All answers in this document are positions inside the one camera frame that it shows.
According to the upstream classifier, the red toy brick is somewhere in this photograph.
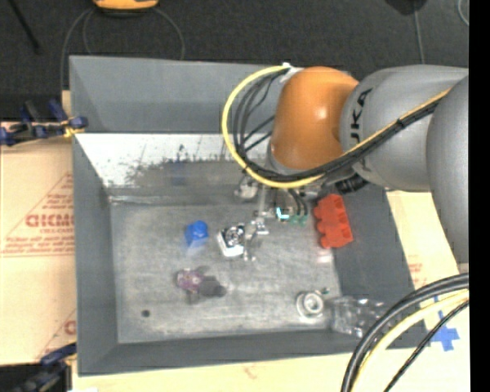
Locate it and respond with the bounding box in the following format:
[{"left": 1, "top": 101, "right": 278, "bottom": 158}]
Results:
[{"left": 312, "top": 193, "right": 354, "bottom": 249}]

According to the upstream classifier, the silver metal ring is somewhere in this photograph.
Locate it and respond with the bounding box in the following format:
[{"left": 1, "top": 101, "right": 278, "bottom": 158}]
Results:
[{"left": 296, "top": 291, "right": 326, "bottom": 316}]

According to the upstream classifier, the purple and grey small toy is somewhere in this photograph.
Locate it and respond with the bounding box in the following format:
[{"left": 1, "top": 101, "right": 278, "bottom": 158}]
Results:
[{"left": 175, "top": 267, "right": 229, "bottom": 305}]

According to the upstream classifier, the black cylinder on white bracket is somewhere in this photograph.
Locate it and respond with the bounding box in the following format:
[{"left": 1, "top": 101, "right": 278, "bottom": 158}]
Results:
[{"left": 333, "top": 176, "right": 371, "bottom": 195}]

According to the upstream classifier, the brown cardboard board, red print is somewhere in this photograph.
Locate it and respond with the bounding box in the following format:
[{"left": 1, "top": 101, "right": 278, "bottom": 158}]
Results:
[{"left": 0, "top": 90, "right": 461, "bottom": 368}]

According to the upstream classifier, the white and silver small box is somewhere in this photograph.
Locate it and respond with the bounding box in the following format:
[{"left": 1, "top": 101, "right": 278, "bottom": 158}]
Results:
[{"left": 216, "top": 222, "right": 247, "bottom": 259}]

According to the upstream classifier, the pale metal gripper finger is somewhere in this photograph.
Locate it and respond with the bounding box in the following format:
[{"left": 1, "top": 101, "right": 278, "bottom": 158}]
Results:
[
  {"left": 245, "top": 217, "right": 270, "bottom": 237},
  {"left": 242, "top": 234, "right": 258, "bottom": 262}
]

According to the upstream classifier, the blue toy block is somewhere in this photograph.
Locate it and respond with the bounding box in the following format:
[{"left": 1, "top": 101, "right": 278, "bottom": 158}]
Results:
[{"left": 183, "top": 220, "right": 210, "bottom": 249}]

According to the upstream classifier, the clear plastic container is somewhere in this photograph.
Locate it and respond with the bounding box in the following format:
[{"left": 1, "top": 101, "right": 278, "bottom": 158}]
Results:
[{"left": 329, "top": 295, "right": 388, "bottom": 339}]

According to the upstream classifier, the grey metal bin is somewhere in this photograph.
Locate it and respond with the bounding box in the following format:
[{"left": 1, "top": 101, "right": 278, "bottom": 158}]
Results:
[{"left": 68, "top": 55, "right": 434, "bottom": 375}]

